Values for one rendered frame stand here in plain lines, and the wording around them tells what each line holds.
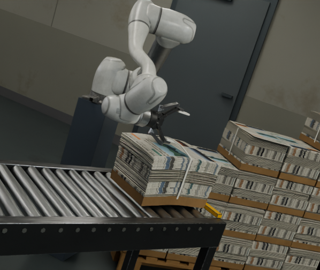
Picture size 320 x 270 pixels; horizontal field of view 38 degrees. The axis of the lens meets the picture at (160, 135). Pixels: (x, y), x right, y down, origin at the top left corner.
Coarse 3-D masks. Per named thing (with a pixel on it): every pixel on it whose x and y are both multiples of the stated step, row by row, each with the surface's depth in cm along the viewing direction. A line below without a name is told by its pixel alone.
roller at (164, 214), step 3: (150, 207) 205; (153, 207) 204; (156, 207) 203; (159, 207) 203; (153, 210) 203; (156, 210) 202; (159, 210) 201; (162, 210) 201; (156, 213) 201; (159, 213) 200; (162, 213) 199; (165, 213) 199; (162, 216) 198; (165, 216) 197; (168, 216) 197; (171, 216) 197
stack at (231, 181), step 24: (216, 192) 299; (240, 192) 303; (264, 192) 309; (288, 192) 313; (240, 216) 308; (264, 216) 313; (288, 216) 318; (240, 240) 314; (288, 240) 324; (120, 264) 296; (144, 264) 316; (168, 264) 305; (192, 264) 310; (264, 264) 325
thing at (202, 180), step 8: (176, 144) 221; (184, 144) 227; (192, 152) 216; (200, 152) 223; (200, 160) 206; (208, 160) 212; (200, 168) 208; (208, 168) 211; (216, 168) 213; (192, 176) 207; (200, 176) 210; (208, 176) 213; (216, 176) 215; (192, 184) 209; (200, 184) 212; (208, 184) 214; (184, 192) 209; (192, 192) 211; (200, 192) 214; (208, 192) 217
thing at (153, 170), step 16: (128, 144) 207; (144, 144) 204; (128, 160) 208; (144, 160) 197; (160, 160) 193; (176, 160) 198; (128, 176) 207; (144, 176) 197; (160, 176) 197; (176, 176) 202; (144, 192) 196; (160, 192) 201
